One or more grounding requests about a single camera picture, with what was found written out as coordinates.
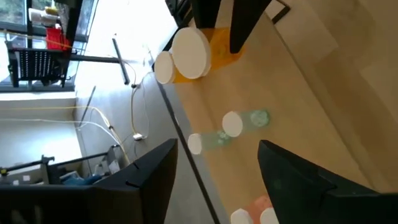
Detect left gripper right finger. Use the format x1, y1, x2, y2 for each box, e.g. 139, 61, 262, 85
257, 139, 382, 224

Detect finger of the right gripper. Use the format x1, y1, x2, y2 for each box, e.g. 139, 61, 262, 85
229, 0, 273, 54
190, 0, 222, 29

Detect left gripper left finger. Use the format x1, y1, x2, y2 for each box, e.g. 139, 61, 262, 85
93, 138, 178, 224

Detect wide amber medicine bottle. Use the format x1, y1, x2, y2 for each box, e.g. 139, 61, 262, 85
171, 26, 245, 80
154, 50, 193, 85

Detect teal medicine bottle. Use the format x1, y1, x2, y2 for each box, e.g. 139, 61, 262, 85
187, 129, 233, 156
221, 108, 271, 138

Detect wooden shelf black metal legs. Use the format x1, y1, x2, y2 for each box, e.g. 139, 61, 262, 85
152, 0, 383, 224

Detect black metal desk leg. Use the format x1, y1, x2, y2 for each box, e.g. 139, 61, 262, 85
70, 37, 131, 85

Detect white cylinder container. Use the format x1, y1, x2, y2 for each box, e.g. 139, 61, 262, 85
28, 7, 60, 27

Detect black aluminium rig frame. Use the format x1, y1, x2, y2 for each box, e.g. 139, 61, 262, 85
164, 0, 193, 29

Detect white floor cable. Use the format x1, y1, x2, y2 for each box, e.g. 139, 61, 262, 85
0, 71, 152, 147

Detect yellow hanging cord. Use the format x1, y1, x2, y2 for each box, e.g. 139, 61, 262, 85
0, 29, 131, 164

